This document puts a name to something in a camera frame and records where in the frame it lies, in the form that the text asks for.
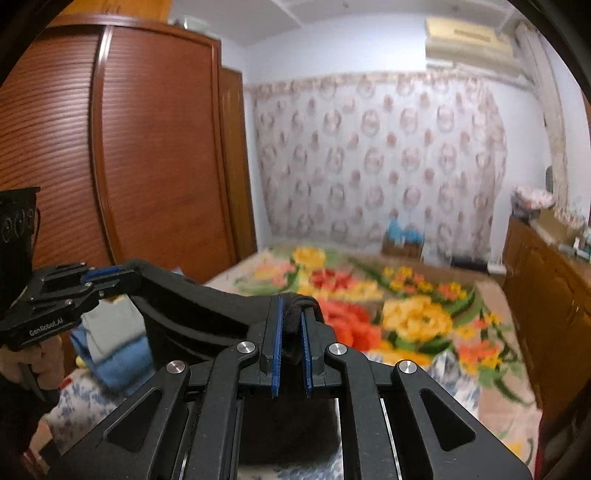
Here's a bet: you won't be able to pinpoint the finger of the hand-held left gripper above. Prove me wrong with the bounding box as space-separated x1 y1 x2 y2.
90 279 140 304
82 260 149 283

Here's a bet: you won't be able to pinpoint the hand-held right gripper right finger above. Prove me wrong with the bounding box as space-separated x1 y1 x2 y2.
300 308 532 480

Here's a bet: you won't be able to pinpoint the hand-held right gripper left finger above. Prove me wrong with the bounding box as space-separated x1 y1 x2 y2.
60 296 284 480

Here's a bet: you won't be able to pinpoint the black pants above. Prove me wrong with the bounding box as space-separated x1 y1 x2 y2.
131 258 345 467

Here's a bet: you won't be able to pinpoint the grey folded pants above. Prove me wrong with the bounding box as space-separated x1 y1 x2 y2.
84 299 140 366

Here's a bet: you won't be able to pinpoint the person's left hand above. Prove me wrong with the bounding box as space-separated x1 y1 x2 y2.
0 333 65 401

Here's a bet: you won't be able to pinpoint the blue folded jeans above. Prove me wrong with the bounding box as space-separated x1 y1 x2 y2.
69 323 157 394

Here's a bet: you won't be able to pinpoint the colourful floral blanket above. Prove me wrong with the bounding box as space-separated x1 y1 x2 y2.
203 244 546 480

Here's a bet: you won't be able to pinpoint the wooden slatted wardrobe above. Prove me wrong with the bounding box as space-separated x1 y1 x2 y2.
0 14 258 363

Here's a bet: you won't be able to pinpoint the small cardboard box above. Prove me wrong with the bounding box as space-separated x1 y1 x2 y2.
382 239 424 260

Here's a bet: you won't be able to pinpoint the blue cloth bundle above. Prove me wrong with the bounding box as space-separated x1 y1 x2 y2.
385 219 426 245

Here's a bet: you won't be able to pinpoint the flat black object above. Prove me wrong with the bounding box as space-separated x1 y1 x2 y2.
451 256 489 271

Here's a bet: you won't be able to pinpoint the wooden sideboard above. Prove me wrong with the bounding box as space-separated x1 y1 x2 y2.
501 216 591 418

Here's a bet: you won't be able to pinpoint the wooden overhead cabinet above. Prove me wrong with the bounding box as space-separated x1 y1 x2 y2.
97 0 174 24

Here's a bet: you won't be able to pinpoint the floral cloth pile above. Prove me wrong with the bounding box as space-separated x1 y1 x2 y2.
510 185 557 219

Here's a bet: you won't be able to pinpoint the open cardboard box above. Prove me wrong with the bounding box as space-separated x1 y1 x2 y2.
534 209 579 244

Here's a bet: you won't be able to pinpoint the tied beige curtain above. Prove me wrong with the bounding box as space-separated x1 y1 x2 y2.
516 23 572 205

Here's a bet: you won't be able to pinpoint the cream air conditioner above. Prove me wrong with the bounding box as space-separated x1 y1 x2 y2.
424 16 526 78

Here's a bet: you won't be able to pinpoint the ring patterned curtain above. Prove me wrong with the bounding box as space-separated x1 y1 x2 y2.
244 71 509 269

